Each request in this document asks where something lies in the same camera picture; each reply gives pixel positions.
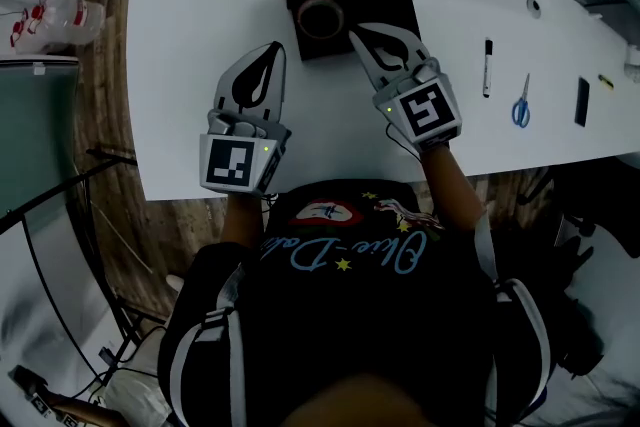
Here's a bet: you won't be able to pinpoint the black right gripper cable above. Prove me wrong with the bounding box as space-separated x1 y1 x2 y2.
383 122 424 162

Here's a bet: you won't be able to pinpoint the red tape roll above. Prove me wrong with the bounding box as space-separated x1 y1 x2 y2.
295 0 346 42

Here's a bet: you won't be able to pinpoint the person's left forearm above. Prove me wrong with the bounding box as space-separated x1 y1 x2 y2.
219 192 266 251

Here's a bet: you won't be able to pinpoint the black white marker pen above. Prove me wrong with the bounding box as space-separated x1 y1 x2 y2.
481 37 495 99

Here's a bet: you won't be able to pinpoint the person's right forearm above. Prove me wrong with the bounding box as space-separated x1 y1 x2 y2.
418 144 489 241

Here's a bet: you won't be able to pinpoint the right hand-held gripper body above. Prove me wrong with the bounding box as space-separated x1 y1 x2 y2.
372 57 464 152

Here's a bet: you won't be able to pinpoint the blue handled scissors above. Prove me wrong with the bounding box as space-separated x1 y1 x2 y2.
510 72 532 130

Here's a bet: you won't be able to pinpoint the black office chair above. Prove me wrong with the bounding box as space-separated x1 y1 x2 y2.
514 159 640 266

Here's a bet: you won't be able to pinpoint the black-framed whiteboard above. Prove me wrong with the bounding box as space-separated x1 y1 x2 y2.
0 145 166 396

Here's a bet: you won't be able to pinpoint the glass partition panel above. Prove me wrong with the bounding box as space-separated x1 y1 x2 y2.
0 59 81 221

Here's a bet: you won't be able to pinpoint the small black rectangular block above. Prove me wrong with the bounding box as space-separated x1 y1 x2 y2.
573 76 592 128

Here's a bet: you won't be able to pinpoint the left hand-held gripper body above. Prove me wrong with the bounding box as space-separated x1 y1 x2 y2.
199 107 292 196

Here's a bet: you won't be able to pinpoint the large clear bottle red cap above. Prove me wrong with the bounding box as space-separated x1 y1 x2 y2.
9 0 107 56

